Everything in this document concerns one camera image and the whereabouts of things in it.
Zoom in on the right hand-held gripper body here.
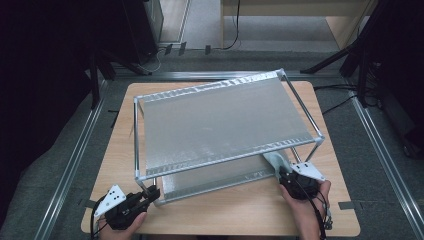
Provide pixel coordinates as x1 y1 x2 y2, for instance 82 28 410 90
280 161 326 200

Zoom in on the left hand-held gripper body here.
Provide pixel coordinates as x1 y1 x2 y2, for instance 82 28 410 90
93 184 149 231

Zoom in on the light blue cleaning cloth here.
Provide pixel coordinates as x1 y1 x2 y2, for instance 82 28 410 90
263 151 291 178

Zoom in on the person's right hand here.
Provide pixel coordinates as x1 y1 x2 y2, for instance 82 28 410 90
279 181 332 223

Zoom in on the person's left hand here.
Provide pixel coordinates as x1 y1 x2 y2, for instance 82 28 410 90
98 211 148 240

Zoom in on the grey floor tape piece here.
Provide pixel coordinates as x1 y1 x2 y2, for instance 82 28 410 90
79 198 98 210
338 200 363 211

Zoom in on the thin black tape strip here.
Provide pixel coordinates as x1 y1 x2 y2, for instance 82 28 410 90
107 109 120 129

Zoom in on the black tripod stand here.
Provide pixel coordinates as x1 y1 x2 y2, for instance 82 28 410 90
87 49 153 110
299 0 388 108

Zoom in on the black curtain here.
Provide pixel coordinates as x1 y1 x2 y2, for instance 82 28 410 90
376 0 424 158
0 0 128 218

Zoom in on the light wooden desk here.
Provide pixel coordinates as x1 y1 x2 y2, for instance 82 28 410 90
219 0 379 51

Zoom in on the black computer tower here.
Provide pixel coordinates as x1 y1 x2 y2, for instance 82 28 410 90
121 0 164 66

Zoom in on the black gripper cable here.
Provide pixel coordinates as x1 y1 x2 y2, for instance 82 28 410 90
296 179 334 240
89 196 108 240

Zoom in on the aluminium floor rail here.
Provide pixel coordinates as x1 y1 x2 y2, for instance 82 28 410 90
346 89 424 240
33 79 109 240

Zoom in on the black floor cable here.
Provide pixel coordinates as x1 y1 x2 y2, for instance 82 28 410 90
313 83 358 92
321 94 358 116

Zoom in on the white floor cable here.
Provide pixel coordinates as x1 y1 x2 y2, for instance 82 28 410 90
143 46 168 73

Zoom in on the black hanging cable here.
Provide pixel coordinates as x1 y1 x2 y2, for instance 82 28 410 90
213 0 242 51

